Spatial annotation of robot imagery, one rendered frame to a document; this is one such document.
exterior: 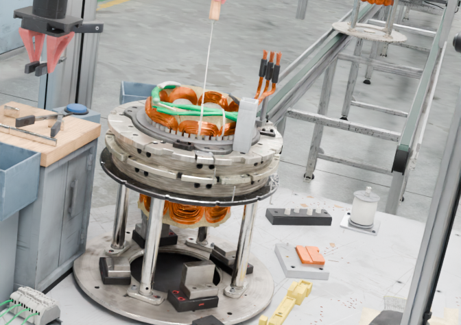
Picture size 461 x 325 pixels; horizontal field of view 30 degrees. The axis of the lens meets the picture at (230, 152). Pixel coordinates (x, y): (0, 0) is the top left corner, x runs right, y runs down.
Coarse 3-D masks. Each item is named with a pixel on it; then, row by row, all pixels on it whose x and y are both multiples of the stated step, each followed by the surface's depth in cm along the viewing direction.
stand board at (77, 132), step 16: (0, 112) 156; (32, 112) 159; (48, 112) 160; (32, 128) 151; (48, 128) 152; (64, 128) 153; (80, 128) 155; (96, 128) 157; (16, 144) 143; (32, 144) 144; (64, 144) 146; (80, 144) 152; (48, 160) 142
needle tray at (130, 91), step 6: (126, 84) 188; (132, 84) 189; (138, 84) 189; (144, 84) 189; (150, 84) 189; (156, 84) 189; (120, 90) 189; (126, 90) 189; (132, 90) 189; (138, 90) 189; (144, 90) 189; (150, 90) 190; (120, 96) 186; (126, 96) 178; (132, 96) 179; (138, 96) 179; (144, 96) 190; (150, 96) 190; (120, 102) 184; (126, 102) 179
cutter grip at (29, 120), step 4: (28, 116) 148; (32, 116) 148; (16, 120) 145; (20, 120) 146; (24, 120) 146; (28, 120) 147; (32, 120) 148; (16, 124) 146; (20, 124) 146; (24, 124) 147; (28, 124) 148; (32, 124) 149
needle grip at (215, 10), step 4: (212, 0) 149; (212, 4) 149; (216, 4) 149; (220, 4) 149; (212, 8) 149; (216, 8) 149; (212, 12) 149; (216, 12) 149; (212, 16) 149; (216, 16) 149; (216, 20) 150
